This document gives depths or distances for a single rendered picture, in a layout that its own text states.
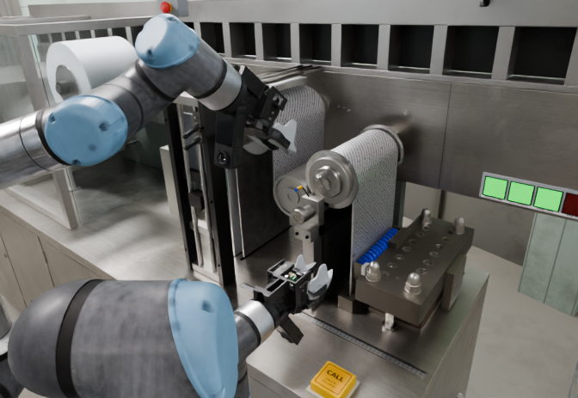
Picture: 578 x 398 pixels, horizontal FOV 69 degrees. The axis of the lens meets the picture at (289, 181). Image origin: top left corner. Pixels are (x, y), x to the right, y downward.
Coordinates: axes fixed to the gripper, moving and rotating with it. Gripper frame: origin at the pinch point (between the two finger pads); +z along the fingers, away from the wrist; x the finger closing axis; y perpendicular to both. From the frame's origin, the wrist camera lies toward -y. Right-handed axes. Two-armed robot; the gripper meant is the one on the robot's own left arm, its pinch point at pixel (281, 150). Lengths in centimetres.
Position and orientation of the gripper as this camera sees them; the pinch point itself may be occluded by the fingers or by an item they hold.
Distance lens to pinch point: 83.8
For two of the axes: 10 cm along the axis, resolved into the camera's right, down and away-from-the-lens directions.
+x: -7.9, -2.2, 5.7
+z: 4.9, 3.3, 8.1
